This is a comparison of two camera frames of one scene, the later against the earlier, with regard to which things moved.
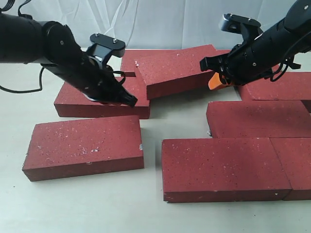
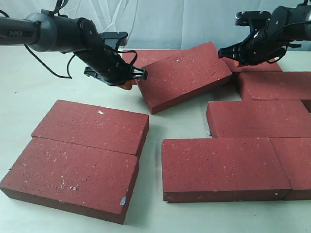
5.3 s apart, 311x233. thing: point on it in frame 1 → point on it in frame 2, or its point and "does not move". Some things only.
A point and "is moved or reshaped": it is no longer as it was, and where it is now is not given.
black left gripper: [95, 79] → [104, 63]
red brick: [293, 86] does not move
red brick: [258, 119] does not move
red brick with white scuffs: [76, 148] → [95, 182]
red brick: [176, 73] is moved or reshaped
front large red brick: [232, 169] does not move
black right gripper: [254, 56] → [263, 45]
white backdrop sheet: [142, 24] does not move
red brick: [71, 102] → [98, 127]
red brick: [294, 154] does not move
